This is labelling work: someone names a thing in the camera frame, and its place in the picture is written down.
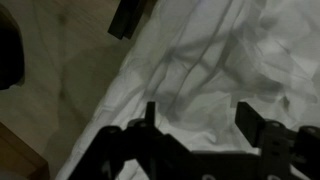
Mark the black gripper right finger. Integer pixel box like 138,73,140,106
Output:
235,102,265,147

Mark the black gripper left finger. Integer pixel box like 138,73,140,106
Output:
145,102,156,125

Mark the wooden bed frame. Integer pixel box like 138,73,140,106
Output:
0,123,50,180

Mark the black robot table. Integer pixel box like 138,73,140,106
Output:
108,0,147,39

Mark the white bed sheet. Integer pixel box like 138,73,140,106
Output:
55,0,320,180

